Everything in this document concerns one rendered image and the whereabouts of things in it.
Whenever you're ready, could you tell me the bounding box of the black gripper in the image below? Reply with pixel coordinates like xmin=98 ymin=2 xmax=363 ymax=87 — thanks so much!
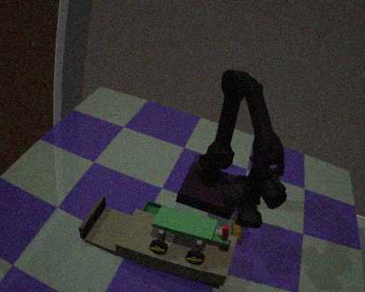
xmin=235 ymin=175 xmax=262 ymax=229

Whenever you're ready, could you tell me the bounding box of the green tray rim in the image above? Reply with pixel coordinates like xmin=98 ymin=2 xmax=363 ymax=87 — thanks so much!
xmin=143 ymin=200 xmax=162 ymax=211

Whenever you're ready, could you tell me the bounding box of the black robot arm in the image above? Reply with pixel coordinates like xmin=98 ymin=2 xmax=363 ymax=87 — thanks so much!
xmin=197 ymin=70 xmax=287 ymax=209

